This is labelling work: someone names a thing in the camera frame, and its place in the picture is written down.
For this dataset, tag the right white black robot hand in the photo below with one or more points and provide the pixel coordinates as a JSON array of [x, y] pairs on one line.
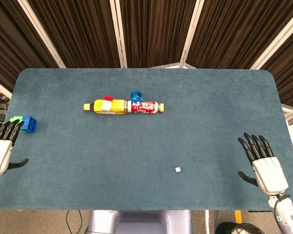
[[268, 173]]

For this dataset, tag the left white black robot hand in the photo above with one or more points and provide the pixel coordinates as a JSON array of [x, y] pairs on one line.
[[0, 152]]

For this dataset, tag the lavender robot base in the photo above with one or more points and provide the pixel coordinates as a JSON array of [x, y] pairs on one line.
[[139, 222]]

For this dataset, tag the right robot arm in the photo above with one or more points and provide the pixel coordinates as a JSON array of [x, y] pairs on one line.
[[284, 212]]

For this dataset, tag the blue green building block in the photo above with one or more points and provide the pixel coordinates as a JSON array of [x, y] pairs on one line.
[[28, 124]]

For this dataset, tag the small white die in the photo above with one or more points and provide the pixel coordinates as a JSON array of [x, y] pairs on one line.
[[177, 169]]

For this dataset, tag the yellow label tea bottle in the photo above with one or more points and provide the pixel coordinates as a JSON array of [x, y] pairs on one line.
[[107, 107]]

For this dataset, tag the red white toy block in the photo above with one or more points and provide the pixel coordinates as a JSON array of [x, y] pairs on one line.
[[107, 102]]

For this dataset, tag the teal felt table mat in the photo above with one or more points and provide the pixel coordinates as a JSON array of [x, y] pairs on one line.
[[141, 146]]

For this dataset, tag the red label drink bottle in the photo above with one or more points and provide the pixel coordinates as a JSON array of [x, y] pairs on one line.
[[146, 107]]

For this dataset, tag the blue toy block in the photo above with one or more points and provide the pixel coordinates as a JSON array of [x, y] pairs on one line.
[[137, 96]]

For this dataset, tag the dark brown curtain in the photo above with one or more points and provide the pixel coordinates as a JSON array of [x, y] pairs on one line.
[[156, 31]]

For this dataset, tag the white partition frame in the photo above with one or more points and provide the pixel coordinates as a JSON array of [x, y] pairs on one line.
[[120, 34]]

